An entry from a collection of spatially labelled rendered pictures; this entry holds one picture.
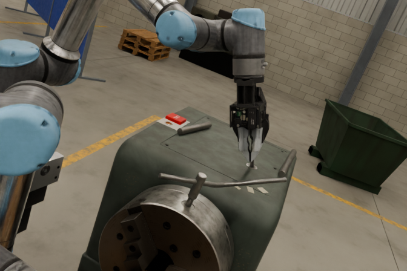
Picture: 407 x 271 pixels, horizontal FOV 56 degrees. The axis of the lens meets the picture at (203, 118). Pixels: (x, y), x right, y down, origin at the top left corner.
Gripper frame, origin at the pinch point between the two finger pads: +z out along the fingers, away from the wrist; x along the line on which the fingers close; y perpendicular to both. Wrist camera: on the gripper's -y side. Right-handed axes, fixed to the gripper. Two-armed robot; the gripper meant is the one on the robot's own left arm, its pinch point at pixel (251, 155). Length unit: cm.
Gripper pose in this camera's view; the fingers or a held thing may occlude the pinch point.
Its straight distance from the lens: 97.4
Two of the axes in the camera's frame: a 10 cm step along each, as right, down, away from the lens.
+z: 0.3, 9.8, 1.9
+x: 9.5, 0.3, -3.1
